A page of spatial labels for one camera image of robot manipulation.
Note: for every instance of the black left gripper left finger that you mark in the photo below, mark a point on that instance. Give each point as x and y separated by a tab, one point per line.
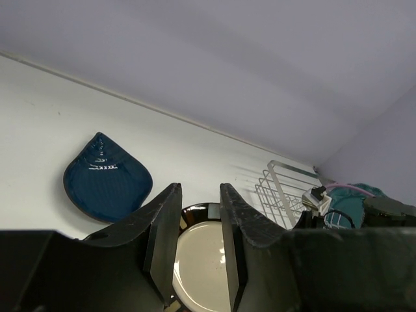
135	256

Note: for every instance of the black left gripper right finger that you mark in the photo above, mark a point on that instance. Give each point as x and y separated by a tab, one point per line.
256	262

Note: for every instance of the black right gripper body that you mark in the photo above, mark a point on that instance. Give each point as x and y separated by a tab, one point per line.
377	212

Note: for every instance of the dark green scalloped plate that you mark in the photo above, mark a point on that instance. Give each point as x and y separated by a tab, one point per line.
346	206

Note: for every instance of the dark rimmed beige plate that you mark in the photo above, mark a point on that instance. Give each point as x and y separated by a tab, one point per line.
200	277

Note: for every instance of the dark blue leaf-shaped plate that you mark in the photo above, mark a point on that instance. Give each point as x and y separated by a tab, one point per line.
105	182

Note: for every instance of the wire dish rack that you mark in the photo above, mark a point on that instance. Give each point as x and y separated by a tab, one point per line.
284	192

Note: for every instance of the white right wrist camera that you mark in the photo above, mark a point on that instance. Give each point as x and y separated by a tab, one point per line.
317	198

